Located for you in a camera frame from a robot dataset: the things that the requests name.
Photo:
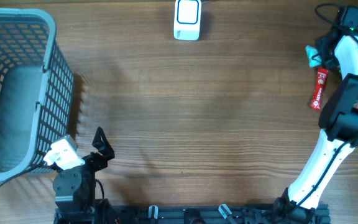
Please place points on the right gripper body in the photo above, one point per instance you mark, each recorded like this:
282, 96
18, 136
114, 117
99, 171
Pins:
328, 56

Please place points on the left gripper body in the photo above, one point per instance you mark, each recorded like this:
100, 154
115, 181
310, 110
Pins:
94, 163

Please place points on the teal white tissue pack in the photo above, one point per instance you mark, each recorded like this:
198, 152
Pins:
313, 56

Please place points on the red Nescafe stick sachet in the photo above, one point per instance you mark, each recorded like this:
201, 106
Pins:
322, 76

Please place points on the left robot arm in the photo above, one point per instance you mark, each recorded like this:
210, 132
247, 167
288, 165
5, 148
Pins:
75, 188

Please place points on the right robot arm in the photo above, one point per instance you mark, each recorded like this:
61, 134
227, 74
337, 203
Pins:
338, 121

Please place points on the white barcode scanner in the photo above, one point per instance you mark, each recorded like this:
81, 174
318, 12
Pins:
187, 20

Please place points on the grey plastic mesh basket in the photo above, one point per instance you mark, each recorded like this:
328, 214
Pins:
36, 90

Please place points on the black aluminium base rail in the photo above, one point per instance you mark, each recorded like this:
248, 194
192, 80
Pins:
246, 214

